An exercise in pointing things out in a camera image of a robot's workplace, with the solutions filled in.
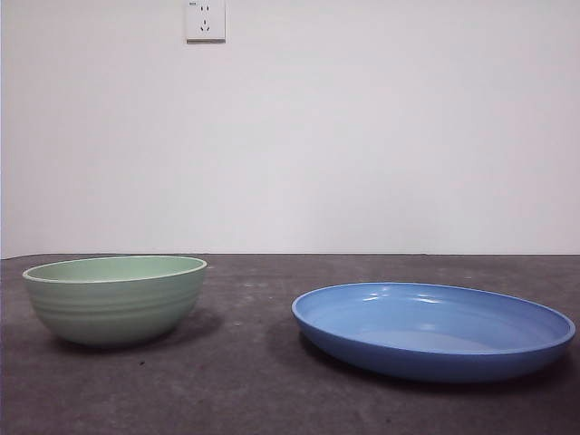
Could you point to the blue round plate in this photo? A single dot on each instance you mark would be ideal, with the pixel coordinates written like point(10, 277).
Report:
point(426, 358)

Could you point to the green ribbed bowl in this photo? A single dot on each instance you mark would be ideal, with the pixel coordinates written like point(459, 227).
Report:
point(113, 312)

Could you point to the white wall socket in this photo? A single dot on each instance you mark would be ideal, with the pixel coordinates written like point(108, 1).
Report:
point(206, 20)

